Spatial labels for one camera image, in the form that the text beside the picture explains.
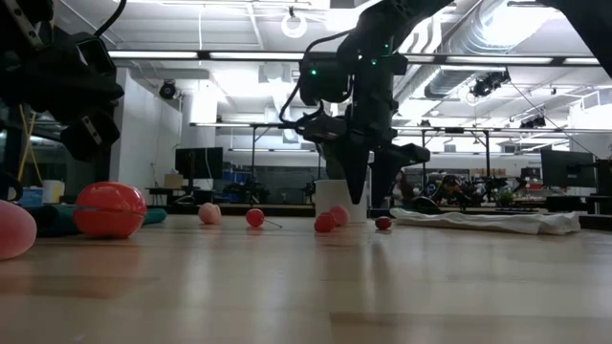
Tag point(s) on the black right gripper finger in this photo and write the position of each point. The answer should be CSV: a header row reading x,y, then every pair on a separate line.
x,y
382,181
354,167

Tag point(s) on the dark red toy cherry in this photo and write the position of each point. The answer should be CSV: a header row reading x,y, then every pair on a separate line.
x,y
383,223

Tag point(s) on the white towel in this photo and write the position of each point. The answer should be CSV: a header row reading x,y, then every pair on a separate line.
x,y
478,222

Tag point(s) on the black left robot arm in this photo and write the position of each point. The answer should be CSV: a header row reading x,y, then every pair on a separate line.
x,y
91,138

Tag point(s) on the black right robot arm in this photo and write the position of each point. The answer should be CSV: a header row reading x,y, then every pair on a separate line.
x,y
406,14

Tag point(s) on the white plant pot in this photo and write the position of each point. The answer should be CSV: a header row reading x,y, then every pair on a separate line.
x,y
332,196

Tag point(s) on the pink-red toy fruit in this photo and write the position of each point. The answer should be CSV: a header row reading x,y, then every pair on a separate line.
x,y
342,214

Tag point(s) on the red toy strawberry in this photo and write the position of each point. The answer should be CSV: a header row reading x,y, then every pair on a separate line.
x,y
324,223

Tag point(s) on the white bucket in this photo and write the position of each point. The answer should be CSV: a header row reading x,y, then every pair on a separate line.
x,y
53,191

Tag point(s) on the blue box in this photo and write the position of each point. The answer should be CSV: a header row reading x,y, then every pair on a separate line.
x,y
31,197

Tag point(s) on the bright red toy cherry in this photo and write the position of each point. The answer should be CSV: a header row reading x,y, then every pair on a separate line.
x,y
255,217

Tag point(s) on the large red toy tomato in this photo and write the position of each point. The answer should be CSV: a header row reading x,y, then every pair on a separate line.
x,y
110,210

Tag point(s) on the pink toy peach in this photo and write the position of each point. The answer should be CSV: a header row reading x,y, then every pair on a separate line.
x,y
14,231

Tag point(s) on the pale pink toy fruit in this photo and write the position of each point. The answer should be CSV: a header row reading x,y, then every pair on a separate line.
x,y
210,213

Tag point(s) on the black computer monitor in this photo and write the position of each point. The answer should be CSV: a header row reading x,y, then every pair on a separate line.
x,y
566,167
198,162

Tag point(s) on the green folded cloth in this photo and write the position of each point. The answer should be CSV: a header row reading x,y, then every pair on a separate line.
x,y
155,216

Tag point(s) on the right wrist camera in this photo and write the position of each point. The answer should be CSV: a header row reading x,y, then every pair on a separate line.
x,y
325,129

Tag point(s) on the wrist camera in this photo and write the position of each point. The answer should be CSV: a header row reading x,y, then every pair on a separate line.
x,y
325,129
95,55

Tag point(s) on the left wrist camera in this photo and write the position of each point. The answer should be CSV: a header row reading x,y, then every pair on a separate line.
x,y
95,55

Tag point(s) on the silver ceiling duct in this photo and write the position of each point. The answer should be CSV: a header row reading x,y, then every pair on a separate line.
x,y
459,81

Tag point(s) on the black aluminium table frame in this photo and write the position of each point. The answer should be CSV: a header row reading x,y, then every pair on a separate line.
x,y
268,210

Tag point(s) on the black background station frame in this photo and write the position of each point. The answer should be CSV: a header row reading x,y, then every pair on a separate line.
x,y
487,157
253,153

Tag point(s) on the black ceiling camera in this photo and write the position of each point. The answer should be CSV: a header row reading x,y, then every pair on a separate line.
x,y
168,90

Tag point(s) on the black ceiling camera rig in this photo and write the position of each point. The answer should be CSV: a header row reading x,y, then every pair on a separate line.
x,y
488,84

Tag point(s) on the long ceiling light rail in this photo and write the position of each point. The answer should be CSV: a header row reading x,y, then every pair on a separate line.
x,y
201,55

